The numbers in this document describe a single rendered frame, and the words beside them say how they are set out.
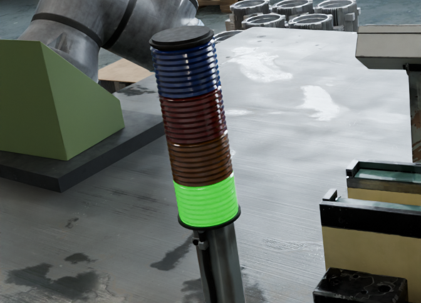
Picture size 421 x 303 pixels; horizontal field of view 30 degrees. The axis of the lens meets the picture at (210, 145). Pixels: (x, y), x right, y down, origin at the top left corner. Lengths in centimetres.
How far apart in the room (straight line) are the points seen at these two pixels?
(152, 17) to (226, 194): 95
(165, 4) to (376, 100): 49
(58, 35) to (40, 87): 12
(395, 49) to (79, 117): 66
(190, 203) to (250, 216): 52
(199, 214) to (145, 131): 87
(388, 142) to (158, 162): 44
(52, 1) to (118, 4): 13
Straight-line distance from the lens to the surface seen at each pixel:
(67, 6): 161
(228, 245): 80
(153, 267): 118
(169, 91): 71
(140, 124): 165
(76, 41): 159
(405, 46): 117
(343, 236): 102
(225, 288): 82
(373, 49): 118
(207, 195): 75
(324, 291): 96
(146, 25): 166
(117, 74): 376
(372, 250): 102
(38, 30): 160
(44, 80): 150
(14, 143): 163
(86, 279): 119
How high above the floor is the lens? 139
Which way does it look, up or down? 22 degrees down
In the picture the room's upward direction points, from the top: 9 degrees counter-clockwise
